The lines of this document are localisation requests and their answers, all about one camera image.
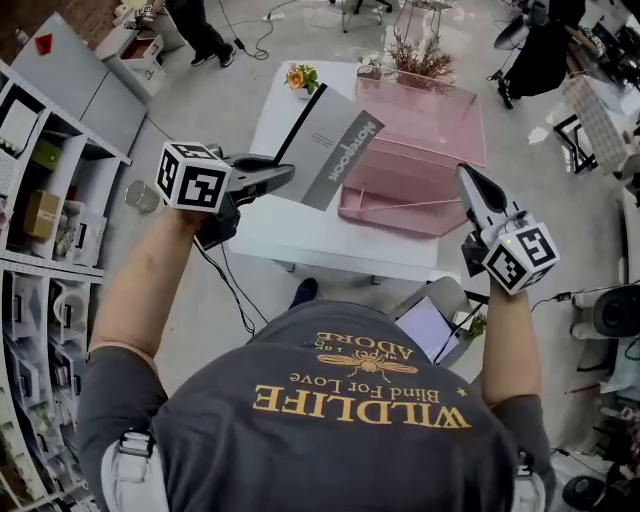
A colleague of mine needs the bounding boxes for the metal waste bin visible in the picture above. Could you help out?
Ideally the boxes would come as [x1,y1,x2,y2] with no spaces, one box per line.
[123,179,162,215]

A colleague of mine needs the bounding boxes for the small white plant pot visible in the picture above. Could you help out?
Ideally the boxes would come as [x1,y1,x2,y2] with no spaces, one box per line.
[356,53,385,81]

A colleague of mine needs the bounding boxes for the grey cabinet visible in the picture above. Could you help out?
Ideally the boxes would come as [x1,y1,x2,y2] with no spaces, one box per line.
[9,12,149,157]

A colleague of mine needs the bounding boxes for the cardboard box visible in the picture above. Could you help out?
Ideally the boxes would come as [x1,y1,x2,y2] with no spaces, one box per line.
[23,189,62,240]

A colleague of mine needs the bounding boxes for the lavender flat pad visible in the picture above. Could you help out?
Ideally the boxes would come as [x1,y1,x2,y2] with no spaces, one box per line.
[394,296,460,362]

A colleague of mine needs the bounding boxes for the white harness strap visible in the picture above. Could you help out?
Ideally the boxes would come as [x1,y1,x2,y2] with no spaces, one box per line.
[510,452,549,512]
[101,429,170,512]

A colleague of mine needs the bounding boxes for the green box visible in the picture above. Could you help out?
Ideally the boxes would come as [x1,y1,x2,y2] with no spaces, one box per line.
[30,138,65,172]

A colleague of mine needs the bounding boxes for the grey chair black legs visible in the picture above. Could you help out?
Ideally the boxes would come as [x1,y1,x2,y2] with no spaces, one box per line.
[387,276,490,372]

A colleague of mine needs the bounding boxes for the small green plant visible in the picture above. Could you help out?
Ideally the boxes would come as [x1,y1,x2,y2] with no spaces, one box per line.
[467,312,489,342]

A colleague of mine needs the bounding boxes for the white drawer unit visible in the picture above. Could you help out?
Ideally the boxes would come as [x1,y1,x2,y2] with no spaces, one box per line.
[94,9,187,101]

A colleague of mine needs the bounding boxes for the checkered cloth table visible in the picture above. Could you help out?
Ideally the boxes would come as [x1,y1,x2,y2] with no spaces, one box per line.
[552,74,640,177]

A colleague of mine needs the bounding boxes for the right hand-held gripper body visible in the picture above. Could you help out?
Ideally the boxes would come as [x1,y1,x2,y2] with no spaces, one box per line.
[462,212,560,295]

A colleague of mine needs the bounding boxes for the white microwave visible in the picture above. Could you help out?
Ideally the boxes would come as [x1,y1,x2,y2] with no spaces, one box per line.
[0,98,41,152]

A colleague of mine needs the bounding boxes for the dried twig plant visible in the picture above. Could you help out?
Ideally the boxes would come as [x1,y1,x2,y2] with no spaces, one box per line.
[383,29,457,95]

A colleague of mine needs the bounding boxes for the pink transparent acrylic box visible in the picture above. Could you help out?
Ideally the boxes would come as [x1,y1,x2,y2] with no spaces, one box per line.
[337,69,488,238]

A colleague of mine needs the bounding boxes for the row of clear storage bins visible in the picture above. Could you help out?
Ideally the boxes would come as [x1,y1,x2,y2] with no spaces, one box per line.
[0,272,97,451]

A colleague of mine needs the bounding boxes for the person's grey printed t-shirt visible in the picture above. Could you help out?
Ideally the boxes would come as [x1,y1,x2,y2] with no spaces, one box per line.
[77,299,557,512]

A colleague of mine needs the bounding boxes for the person's right forearm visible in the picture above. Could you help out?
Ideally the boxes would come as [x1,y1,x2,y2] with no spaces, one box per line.
[479,287,544,409]

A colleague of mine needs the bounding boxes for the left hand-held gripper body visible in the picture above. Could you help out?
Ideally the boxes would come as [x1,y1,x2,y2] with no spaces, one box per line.
[154,142,246,251]

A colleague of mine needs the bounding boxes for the grey round lamp head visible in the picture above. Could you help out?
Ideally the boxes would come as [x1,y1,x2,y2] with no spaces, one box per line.
[562,474,609,512]
[569,284,640,342]

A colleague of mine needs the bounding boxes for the white table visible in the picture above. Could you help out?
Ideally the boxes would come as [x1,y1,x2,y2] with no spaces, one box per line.
[227,60,462,287]

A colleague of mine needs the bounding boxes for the clear lidded tub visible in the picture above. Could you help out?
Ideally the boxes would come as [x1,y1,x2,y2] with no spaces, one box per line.
[52,199,109,269]

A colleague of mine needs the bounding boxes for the grey notebook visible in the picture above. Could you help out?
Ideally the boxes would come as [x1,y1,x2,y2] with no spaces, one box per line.
[272,82,387,212]

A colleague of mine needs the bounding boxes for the orange flower pot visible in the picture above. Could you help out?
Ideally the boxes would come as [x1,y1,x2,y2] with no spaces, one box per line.
[283,63,321,100]

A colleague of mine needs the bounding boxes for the person's dark shoe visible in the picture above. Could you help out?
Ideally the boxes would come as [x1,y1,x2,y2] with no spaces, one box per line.
[288,277,320,310]

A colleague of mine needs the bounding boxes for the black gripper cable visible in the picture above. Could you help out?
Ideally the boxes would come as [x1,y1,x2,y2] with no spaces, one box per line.
[432,292,491,365]
[192,234,271,337]

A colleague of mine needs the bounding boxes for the person's left forearm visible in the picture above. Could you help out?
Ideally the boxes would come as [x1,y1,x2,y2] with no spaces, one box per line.
[88,207,214,362]

